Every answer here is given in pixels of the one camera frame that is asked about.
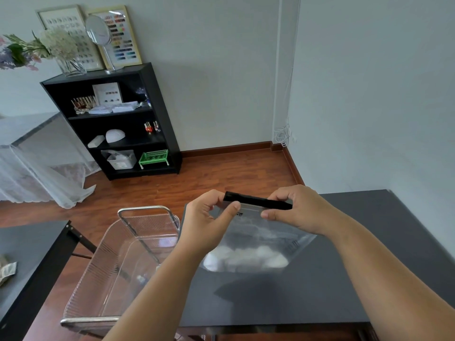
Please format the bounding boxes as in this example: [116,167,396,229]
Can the person's right hand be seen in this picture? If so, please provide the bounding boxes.
[260,184,353,239]

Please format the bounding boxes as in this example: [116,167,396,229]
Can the person's left hand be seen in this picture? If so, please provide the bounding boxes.
[176,189,242,260]

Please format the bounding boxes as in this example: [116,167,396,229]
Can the clear zip bag with cotton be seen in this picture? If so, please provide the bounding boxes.
[199,190,318,273]

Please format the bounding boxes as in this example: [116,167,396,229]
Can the clear plastic basket with handles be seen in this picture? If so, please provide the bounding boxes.
[60,206,181,334]

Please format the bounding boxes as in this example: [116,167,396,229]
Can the person's right forearm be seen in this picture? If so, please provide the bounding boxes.
[330,215,455,341]

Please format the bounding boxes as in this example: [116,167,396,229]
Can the person's left forearm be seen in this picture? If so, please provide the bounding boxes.
[103,243,214,341]

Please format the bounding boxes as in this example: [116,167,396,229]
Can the green plastic basket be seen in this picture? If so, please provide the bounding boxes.
[138,149,170,170]

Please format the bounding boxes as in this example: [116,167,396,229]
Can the white storage box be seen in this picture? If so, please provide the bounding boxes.
[100,149,137,171]

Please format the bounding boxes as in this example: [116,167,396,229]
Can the pile of small packets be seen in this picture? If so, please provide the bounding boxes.
[135,264,163,287]

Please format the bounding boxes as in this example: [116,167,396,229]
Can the black bookshelf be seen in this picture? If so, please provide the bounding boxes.
[40,63,183,181]

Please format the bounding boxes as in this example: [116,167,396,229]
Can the white dome nail lamp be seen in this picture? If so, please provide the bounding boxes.
[105,128,127,144]

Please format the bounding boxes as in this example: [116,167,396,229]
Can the small blue clear ornament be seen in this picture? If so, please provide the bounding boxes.
[135,87,153,108]

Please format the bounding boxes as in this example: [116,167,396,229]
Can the white sample card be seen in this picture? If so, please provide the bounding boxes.
[92,82,124,106]

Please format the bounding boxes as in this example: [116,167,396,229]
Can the cluster of small brown bottles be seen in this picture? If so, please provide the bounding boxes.
[70,95,99,115]

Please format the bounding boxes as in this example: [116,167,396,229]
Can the black table metal legs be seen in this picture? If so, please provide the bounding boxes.
[0,220,97,341]

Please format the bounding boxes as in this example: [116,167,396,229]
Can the white lace tablecloth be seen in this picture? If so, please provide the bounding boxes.
[0,111,102,209]

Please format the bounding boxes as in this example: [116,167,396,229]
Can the gold framed colour chart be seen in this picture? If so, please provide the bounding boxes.
[86,5,143,70]

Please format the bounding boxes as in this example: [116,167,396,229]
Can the olive folded towel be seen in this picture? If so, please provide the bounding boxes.
[0,255,18,287]

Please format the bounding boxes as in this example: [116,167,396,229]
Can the clear glass vase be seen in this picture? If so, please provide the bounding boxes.
[55,58,88,78]

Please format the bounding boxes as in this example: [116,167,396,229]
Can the round standing mirror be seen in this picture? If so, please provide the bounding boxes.
[84,14,125,74]

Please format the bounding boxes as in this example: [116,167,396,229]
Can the white flower bouquet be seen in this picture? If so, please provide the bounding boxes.
[0,28,79,72]

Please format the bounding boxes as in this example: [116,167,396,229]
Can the silver framed nail chart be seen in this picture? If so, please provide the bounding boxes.
[35,5,104,72]

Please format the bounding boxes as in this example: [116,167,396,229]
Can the white coiled cable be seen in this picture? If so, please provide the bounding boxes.
[273,118,298,147]

